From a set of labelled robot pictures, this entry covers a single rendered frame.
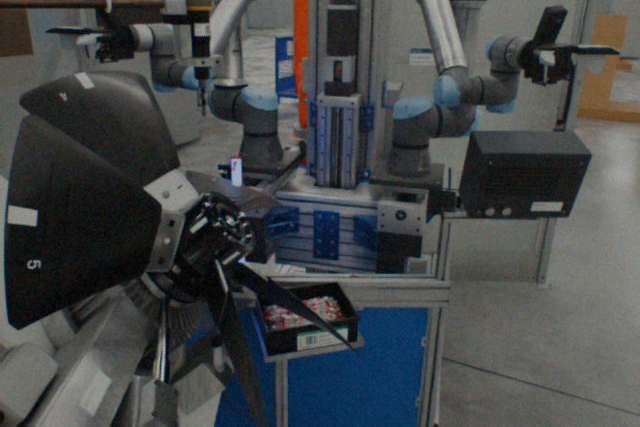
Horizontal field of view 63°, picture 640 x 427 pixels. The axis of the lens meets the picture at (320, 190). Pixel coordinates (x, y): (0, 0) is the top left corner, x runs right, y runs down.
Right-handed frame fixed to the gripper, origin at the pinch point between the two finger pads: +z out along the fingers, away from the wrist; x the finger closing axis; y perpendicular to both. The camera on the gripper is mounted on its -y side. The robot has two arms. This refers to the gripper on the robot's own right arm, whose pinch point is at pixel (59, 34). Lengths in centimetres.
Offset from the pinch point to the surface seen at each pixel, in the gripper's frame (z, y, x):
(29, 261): 46, 4, -85
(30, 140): 42, -6, -78
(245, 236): 11, 16, -81
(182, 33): 13, -14, -67
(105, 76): 17, -3, -50
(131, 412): 39, 25, -92
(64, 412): 47, 20, -91
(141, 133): 17, 3, -61
